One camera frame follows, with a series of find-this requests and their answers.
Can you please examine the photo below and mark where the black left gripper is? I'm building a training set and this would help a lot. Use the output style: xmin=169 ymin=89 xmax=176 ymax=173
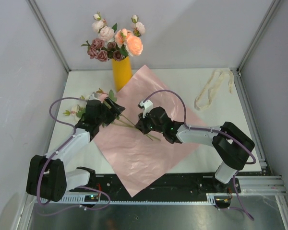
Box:
xmin=96 ymin=97 xmax=124 ymax=126

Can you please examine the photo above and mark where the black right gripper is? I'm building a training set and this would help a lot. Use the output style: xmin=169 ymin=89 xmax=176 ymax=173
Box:
xmin=135 ymin=110 xmax=164 ymax=135

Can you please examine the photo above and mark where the pink artificial flower bunch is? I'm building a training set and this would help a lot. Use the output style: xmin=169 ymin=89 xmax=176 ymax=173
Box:
xmin=63 ymin=88 xmax=161 ymax=142

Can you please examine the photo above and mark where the purple pink wrapping paper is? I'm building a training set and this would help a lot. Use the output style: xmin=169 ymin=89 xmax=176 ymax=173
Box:
xmin=94 ymin=65 xmax=203 ymax=197

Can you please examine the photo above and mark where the peach rose stem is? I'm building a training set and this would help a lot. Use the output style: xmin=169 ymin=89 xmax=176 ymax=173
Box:
xmin=115 ymin=28 xmax=144 ymax=57

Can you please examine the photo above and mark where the light pink rose stem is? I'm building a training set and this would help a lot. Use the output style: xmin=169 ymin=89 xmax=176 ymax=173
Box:
xmin=92 ymin=12 xmax=115 ymax=43

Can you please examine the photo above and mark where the cream ribbon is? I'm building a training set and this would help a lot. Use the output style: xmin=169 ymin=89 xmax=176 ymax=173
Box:
xmin=194 ymin=69 xmax=234 ymax=111

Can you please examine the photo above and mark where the pale pink rose stem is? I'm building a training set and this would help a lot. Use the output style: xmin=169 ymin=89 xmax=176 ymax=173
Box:
xmin=131 ymin=15 xmax=146 ymax=37

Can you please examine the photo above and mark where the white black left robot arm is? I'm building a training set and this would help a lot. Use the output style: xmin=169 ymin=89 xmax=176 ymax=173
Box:
xmin=26 ymin=97 xmax=125 ymax=205

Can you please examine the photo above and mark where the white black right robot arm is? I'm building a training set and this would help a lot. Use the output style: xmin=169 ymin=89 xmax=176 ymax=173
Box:
xmin=135 ymin=105 xmax=256 ymax=192

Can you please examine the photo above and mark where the yellow cylindrical vase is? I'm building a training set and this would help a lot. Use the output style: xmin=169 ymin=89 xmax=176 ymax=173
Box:
xmin=112 ymin=57 xmax=132 ymax=92

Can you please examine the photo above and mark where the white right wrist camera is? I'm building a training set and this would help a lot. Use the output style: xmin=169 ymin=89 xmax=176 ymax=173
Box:
xmin=138 ymin=100 xmax=153 ymax=118

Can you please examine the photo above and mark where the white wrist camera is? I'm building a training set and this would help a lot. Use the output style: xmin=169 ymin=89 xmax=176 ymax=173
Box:
xmin=88 ymin=92 xmax=101 ymax=101
xmin=138 ymin=100 xmax=153 ymax=118

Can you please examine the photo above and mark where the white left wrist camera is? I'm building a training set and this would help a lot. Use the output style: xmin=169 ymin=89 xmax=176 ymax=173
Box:
xmin=88 ymin=92 xmax=101 ymax=101

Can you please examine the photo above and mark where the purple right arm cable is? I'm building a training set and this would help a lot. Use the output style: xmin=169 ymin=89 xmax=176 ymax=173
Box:
xmin=145 ymin=89 xmax=257 ymax=221

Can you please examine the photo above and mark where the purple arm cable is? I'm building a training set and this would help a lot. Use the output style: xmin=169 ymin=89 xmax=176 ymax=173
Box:
xmin=145 ymin=89 xmax=257 ymax=221
xmin=35 ymin=97 xmax=111 ymax=216

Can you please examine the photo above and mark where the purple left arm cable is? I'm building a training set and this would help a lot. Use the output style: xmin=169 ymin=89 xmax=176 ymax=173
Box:
xmin=35 ymin=97 xmax=111 ymax=216

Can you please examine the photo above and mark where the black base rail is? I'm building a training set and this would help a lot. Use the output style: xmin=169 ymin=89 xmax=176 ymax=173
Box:
xmin=89 ymin=172 xmax=241 ymax=204

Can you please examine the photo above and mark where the white slotted cable duct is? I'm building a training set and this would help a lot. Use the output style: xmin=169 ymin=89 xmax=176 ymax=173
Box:
xmin=62 ymin=193 xmax=233 ymax=206

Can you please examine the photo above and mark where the aluminium frame post left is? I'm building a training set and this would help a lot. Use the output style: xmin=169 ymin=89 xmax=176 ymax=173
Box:
xmin=26 ymin=0 xmax=71 ymax=73

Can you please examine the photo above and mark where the aluminium frame post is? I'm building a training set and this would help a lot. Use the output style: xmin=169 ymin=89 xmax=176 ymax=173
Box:
xmin=236 ymin=0 xmax=284 ymax=75
xmin=26 ymin=0 xmax=71 ymax=73

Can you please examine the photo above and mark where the aluminium frame post right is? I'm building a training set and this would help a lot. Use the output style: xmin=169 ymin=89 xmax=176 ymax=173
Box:
xmin=236 ymin=0 xmax=284 ymax=75

